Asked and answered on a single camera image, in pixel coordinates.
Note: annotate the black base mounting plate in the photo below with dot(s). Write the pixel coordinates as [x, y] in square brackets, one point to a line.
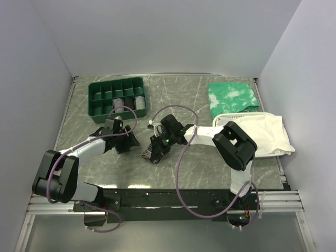
[170, 204]

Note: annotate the white cloth in basket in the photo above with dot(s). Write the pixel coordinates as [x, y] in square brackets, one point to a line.
[268, 132]

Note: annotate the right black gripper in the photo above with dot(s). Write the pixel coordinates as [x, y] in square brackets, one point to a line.
[156, 142]

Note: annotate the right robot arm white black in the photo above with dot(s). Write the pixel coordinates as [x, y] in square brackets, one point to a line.
[233, 144]

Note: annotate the green white tie-dye cloth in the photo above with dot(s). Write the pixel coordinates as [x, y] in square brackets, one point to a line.
[231, 97]

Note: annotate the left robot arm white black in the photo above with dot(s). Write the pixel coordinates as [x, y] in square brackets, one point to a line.
[57, 175]

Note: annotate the navy striped underwear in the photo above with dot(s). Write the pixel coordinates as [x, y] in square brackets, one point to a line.
[152, 154]

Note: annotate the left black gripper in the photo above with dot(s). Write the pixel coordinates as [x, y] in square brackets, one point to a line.
[130, 141]

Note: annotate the white perforated laundry basket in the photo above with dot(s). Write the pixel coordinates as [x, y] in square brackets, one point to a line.
[236, 115]

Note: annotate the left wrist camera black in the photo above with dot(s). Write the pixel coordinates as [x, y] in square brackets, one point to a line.
[112, 126]

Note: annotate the green compartment organizer tray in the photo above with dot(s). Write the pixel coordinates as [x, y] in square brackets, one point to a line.
[101, 94]

